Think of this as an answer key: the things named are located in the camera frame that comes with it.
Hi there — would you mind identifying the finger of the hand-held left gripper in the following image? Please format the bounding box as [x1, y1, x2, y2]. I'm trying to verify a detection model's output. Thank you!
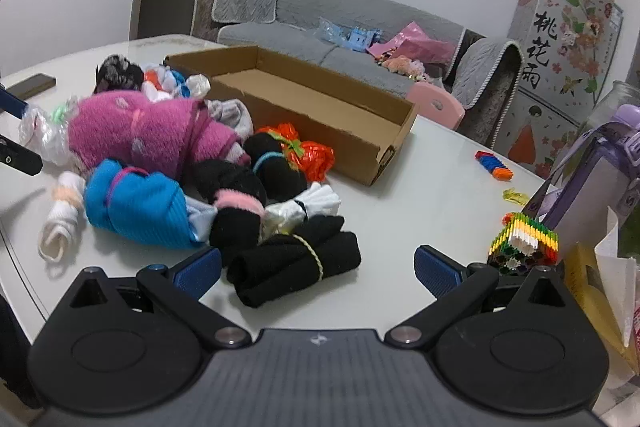
[0, 86, 26, 118]
[0, 136, 44, 176]

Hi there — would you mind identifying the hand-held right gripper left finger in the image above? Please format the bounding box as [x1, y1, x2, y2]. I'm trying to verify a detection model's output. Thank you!
[69, 248, 252, 350]

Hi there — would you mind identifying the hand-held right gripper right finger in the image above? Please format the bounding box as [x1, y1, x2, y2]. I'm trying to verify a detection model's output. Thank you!
[385, 245, 569, 350]

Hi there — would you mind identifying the clear bag green band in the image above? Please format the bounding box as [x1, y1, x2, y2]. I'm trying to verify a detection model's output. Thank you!
[19, 104, 76, 165]

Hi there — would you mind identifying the black sock pink band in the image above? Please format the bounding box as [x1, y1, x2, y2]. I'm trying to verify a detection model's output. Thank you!
[192, 162, 268, 265]

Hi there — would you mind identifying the white sock peach band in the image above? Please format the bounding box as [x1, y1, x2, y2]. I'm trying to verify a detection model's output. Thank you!
[39, 172, 87, 268]

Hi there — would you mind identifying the black sock yellow band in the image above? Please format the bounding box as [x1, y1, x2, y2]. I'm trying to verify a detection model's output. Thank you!
[226, 216, 362, 308]

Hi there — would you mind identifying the black grey fuzzy sock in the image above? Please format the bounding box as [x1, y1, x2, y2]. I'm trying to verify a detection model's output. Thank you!
[95, 54, 146, 95]

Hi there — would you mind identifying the white bag black band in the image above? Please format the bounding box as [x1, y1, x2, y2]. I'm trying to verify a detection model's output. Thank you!
[260, 182, 342, 235]

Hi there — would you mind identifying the black sock blue band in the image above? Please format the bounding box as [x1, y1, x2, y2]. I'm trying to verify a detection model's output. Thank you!
[243, 133, 311, 195]

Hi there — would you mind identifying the pink fuzzy sock bundle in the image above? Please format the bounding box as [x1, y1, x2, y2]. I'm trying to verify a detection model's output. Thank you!
[66, 91, 251, 180]

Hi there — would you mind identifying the grey white sock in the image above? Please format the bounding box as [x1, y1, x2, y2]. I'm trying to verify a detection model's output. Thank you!
[207, 99, 255, 142]

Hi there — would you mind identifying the orange plastic bag bundle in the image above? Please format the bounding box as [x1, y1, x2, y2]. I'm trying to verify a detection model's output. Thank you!
[270, 123, 335, 182]

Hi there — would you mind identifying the blue white plastic bag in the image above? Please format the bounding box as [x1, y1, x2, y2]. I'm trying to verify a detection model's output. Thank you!
[170, 72, 192, 100]

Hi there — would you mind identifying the brown cardboard box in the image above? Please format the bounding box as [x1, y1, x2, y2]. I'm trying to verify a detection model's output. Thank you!
[164, 45, 417, 186]

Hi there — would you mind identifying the white desktop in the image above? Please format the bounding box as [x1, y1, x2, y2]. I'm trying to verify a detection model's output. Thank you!
[0, 33, 601, 358]

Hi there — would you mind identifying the dark smartphone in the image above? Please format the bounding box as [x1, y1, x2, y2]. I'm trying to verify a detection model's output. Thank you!
[5, 74, 57, 98]

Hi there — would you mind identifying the colourful bead block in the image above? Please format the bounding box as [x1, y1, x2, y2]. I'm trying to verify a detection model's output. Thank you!
[487, 212, 560, 278]

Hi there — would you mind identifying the yellow clear plastic piece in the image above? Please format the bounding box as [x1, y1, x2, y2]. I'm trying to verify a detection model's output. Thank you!
[502, 188, 531, 208]

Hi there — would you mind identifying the orange blue toy strip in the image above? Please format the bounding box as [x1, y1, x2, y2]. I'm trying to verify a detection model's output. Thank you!
[475, 151, 516, 182]

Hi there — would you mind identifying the pink plastic chair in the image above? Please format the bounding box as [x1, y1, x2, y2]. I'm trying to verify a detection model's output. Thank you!
[406, 84, 466, 130]

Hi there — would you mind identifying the purple box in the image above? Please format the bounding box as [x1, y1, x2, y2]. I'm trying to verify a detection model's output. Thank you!
[520, 104, 640, 253]

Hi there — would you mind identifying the white paper bag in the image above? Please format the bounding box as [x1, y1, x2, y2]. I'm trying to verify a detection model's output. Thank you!
[594, 206, 640, 348]

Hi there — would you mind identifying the plush toy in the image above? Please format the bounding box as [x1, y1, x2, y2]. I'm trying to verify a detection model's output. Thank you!
[382, 56, 426, 80]

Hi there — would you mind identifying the pink plastic bag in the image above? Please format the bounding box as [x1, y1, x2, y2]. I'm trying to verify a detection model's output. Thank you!
[367, 22, 463, 68]

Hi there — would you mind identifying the blue toy castle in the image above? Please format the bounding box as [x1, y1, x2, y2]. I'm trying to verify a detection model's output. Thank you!
[345, 28, 381, 52]

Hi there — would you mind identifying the floral printed cabinet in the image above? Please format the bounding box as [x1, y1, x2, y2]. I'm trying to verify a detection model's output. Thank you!
[507, 0, 626, 180]

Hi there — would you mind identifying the clear blue plastic bag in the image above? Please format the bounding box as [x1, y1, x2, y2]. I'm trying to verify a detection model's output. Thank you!
[317, 18, 351, 45]

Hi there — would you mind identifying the grey sofa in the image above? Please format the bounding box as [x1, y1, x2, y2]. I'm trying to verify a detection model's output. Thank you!
[192, 0, 526, 148]

